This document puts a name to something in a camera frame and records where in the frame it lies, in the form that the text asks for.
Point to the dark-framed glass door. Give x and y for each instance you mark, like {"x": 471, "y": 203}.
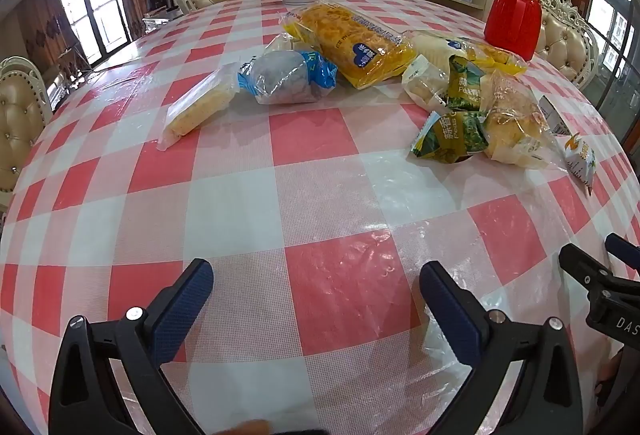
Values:
{"x": 95, "y": 10}

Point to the green snack packet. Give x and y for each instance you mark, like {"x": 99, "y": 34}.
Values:
{"x": 450, "y": 137}
{"x": 465, "y": 90}

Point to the clear-wrapped cake slice packet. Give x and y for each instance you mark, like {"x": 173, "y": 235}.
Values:
{"x": 200, "y": 107}

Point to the small white packet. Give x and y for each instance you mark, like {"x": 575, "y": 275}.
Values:
{"x": 555, "y": 117}

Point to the small pale bun packet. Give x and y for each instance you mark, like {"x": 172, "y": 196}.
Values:
{"x": 425, "y": 85}

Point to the large yellow bread package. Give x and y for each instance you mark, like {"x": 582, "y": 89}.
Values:
{"x": 345, "y": 40}

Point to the blue clear bread packet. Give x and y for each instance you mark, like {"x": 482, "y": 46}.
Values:
{"x": 285, "y": 80}

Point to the white television cabinet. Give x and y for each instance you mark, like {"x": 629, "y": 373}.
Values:
{"x": 162, "y": 20}

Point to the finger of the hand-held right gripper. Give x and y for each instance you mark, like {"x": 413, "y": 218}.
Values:
{"x": 582, "y": 265}
{"x": 622, "y": 250}

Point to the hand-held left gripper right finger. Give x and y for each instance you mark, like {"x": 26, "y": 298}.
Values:
{"x": 450, "y": 310}

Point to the red checked tablecloth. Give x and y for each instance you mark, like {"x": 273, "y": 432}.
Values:
{"x": 320, "y": 195}

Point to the red thermos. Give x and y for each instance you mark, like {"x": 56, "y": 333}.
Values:
{"x": 512, "y": 25}

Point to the clear-wrapped bread bun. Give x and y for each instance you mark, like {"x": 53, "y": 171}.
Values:
{"x": 510, "y": 125}

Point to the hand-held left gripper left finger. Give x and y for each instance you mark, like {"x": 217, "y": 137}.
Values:
{"x": 180, "y": 315}

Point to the orange white snack packet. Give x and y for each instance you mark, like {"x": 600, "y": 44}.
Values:
{"x": 580, "y": 157}

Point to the side window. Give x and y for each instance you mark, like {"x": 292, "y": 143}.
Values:
{"x": 612, "y": 25}

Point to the yellow cake packet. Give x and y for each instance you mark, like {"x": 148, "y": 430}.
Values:
{"x": 450, "y": 47}

